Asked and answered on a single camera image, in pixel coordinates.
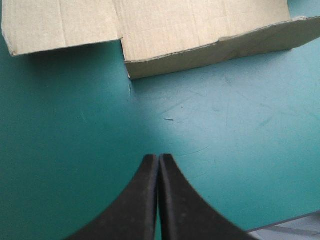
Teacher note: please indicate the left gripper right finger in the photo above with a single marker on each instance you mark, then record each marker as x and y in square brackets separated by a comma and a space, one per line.
[185, 212]

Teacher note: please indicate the brown cardboard box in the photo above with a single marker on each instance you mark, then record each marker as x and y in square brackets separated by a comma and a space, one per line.
[160, 30]

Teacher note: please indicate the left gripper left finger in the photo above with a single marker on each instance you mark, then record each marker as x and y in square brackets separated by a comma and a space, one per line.
[136, 210]

